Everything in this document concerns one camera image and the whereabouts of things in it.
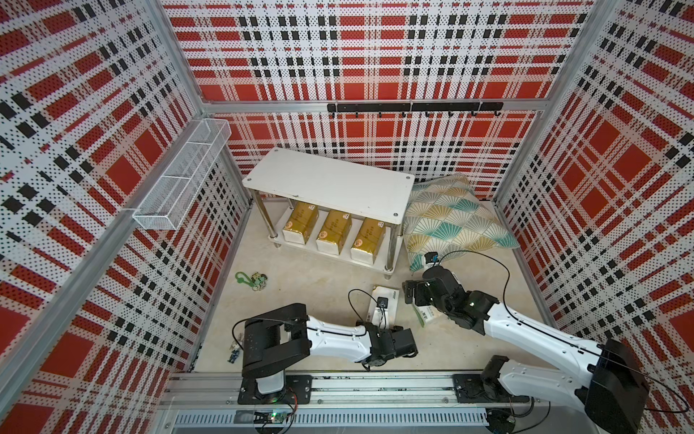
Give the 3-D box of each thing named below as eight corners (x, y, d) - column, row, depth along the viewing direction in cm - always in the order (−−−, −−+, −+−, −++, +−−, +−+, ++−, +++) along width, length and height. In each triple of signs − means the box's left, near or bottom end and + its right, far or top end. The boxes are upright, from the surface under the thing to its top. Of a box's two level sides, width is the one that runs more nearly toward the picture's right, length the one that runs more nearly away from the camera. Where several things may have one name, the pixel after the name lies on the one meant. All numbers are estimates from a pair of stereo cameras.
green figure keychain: (232, 290, 96) (230, 288, 94) (238, 274, 100) (236, 271, 99) (264, 290, 96) (263, 288, 94) (269, 274, 100) (267, 271, 98)
